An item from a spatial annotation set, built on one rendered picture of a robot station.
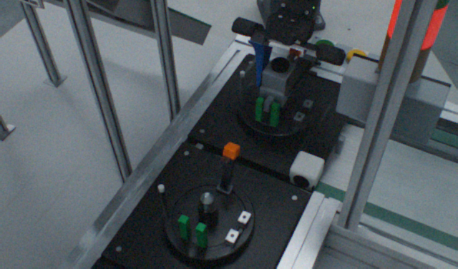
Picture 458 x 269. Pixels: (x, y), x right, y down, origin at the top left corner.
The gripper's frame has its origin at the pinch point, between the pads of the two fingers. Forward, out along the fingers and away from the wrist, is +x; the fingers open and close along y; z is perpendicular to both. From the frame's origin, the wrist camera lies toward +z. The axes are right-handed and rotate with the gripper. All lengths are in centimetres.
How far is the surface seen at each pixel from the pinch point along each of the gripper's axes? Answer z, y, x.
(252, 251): 12.2, 7.9, 25.6
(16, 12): -137, -185, 24
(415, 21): 29.5, 19.0, -10.7
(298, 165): 1.5, 8.5, 13.3
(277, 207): 5.8, 8.2, 19.8
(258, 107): -0.4, -1.4, 6.9
